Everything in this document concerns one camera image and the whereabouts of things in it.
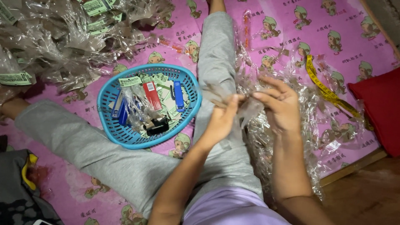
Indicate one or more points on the person's left hand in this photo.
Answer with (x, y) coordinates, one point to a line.
(220, 120)

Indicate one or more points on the pink cartoon print mat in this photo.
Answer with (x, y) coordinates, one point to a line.
(343, 28)

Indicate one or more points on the person's lilac shirt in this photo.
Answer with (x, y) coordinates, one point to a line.
(231, 207)

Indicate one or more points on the clear packet with green label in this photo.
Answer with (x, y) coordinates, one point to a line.
(136, 100)

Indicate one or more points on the white phone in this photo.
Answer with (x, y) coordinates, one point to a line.
(42, 222)

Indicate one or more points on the person's left leg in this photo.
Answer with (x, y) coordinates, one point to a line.
(103, 159)

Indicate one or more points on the red staple box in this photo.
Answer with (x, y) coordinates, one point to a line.
(152, 95)

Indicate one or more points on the person's right hand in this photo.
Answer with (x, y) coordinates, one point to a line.
(282, 107)

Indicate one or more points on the blue stapler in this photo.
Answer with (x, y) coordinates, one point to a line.
(117, 106)
(124, 114)
(178, 95)

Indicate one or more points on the person's leg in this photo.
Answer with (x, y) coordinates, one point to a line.
(103, 159)
(217, 68)

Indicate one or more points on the person's right leg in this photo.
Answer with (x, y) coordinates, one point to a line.
(217, 68)

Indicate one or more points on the blue plastic basket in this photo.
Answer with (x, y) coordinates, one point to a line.
(125, 136)

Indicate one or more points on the person's left fingers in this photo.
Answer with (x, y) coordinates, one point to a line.
(235, 103)

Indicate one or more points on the heap of empty clear bags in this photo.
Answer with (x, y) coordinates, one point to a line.
(309, 103)

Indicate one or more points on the black stapler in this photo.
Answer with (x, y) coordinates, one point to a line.
(157, 127)

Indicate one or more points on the heap of labelled clear packets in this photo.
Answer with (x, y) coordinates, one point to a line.
(59, 37)

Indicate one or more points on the yellow measuring tape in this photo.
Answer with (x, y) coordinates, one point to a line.
(325, 90)

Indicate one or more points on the clear plastic packet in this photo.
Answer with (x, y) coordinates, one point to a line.
(250, 107)

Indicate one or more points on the grey bag with yellow trim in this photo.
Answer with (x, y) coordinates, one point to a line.
(15, 193)

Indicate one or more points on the red cushion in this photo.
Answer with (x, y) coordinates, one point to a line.
(382, 106)

